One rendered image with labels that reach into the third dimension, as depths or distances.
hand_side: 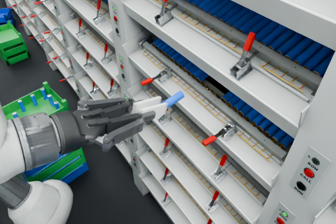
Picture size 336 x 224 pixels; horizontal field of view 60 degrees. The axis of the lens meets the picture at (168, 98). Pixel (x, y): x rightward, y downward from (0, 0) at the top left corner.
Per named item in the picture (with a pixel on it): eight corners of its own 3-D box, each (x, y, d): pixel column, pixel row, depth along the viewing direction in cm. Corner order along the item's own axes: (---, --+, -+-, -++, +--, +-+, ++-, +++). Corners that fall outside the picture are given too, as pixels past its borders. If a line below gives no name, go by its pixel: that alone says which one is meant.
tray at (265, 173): (271, 194, 65) (272, 179, 58) (132, 64, 101) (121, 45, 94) (330, 137, 69) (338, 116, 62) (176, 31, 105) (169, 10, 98)
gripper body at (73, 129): (61, 135, 47) (113, 120, 52) (44, 104, 52) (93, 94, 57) (62, 166, 51) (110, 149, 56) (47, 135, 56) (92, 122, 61)
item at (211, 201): (242, 256, 91) (239, 249, 80) (139, 135, 127) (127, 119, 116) (287, 211, 95) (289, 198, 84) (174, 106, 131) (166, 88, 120)
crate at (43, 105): (8, 147, 125) (1, 135, 120) (-10, 122, 136) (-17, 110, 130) (70, 112, 140) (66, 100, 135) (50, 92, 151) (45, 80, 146)
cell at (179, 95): (182, 91, 66) (159, 106, 64) (185, 97, 66) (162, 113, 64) (178, 90, 67) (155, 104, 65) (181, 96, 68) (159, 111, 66)
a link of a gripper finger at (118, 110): (84, 132, 56) (80, 128, 57) (131, 115, 63) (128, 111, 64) (84, 117, 54) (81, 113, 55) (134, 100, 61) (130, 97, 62)
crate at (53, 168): (32, 187, 147) (27, 178, 141) (15, 163, 157) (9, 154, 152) (83, 153, 162) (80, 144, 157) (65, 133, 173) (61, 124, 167)
